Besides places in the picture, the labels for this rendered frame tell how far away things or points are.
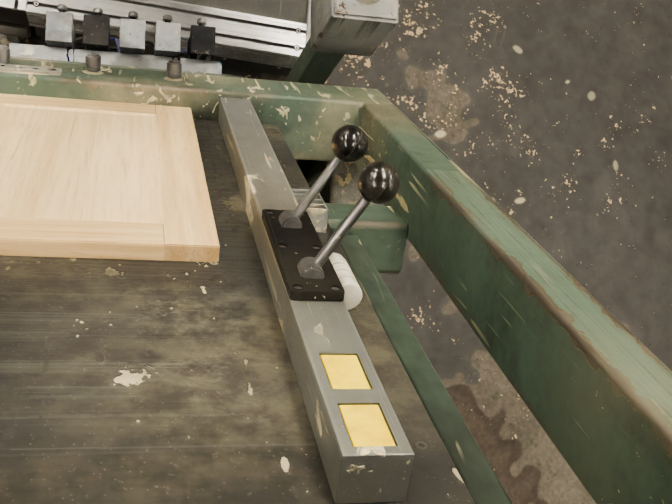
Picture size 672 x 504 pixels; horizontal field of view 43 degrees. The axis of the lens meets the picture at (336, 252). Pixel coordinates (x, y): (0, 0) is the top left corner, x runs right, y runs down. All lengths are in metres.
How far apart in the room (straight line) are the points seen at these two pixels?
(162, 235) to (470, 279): 0.35
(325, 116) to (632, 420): 0.91
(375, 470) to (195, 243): 0.40
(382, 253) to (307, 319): 0.48
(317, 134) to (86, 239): 0.66
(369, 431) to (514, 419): 1.92
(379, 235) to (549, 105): 1.56
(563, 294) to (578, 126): 1.89
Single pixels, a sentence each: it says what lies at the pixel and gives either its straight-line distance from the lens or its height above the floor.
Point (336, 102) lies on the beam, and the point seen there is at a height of 0.90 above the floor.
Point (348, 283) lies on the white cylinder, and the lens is 0.83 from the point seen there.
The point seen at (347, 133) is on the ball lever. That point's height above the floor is 1.46.
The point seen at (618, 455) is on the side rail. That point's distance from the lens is 0.73.
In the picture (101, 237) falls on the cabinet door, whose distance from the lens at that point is 0.91.
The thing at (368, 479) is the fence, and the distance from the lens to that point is 0.59.
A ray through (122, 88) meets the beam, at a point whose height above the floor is 0.90.
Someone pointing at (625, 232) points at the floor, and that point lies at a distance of 2.72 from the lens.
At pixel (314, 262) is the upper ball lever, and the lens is 0.79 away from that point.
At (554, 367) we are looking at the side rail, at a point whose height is 1.55.
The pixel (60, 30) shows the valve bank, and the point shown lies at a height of 0.76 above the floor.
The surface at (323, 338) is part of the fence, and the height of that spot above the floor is 1.58.
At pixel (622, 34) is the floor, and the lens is 2.89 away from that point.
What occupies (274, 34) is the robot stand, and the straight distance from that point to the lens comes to 2.23.
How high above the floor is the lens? 2.27
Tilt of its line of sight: 74 degrees down
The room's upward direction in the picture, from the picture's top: 62 degrees clockwise
